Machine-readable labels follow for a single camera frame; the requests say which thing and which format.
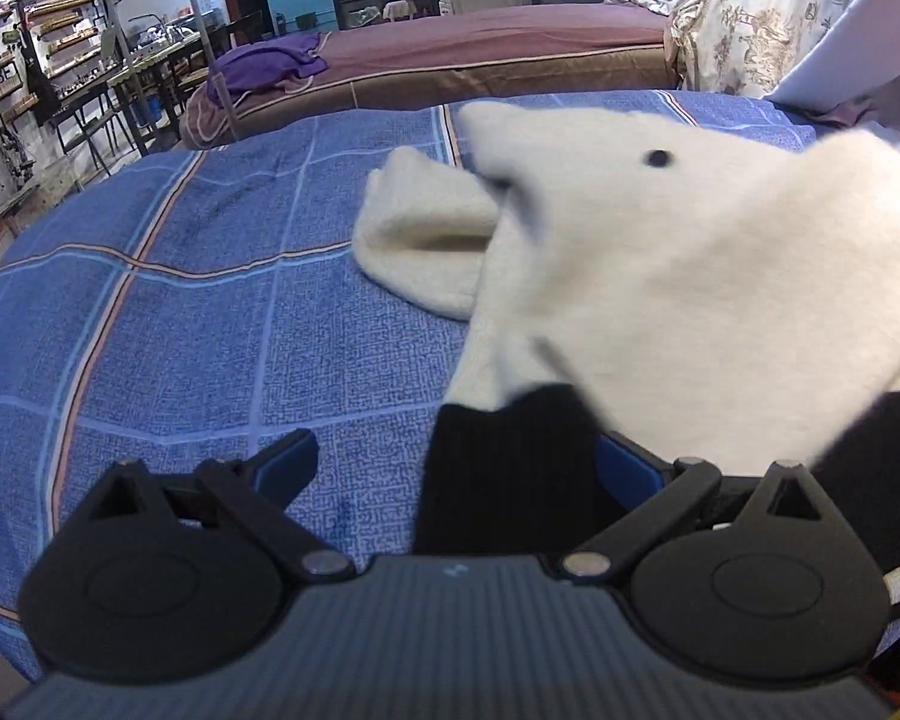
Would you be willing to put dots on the black metal table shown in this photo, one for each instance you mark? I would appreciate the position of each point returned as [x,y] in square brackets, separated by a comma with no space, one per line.
[139,100]

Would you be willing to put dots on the lilac pillow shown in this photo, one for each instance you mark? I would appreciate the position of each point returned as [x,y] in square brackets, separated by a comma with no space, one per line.
[853,74]

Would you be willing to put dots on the blue plaid bed sheet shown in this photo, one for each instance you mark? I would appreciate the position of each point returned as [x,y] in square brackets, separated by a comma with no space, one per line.
[199,306]

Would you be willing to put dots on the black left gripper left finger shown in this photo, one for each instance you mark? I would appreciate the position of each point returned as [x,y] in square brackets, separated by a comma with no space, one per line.
[155,578]

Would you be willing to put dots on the white and black sweater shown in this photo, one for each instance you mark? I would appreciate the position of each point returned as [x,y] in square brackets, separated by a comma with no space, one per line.
[697,292]

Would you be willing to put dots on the purple cloth on bed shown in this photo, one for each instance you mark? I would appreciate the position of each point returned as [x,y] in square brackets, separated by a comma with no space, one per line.
[259,66]

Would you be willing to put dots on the brown mauve mattress bed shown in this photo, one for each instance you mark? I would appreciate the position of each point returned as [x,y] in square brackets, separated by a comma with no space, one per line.
[410,65]

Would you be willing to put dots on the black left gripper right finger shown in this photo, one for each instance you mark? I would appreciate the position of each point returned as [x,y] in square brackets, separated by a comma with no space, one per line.
[749,579]

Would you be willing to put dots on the floral cream quilt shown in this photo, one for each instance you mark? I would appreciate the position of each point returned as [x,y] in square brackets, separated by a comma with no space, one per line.
[739,47]

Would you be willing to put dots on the wall shelf rack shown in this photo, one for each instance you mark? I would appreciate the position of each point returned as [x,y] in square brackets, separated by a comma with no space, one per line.
[54,89]

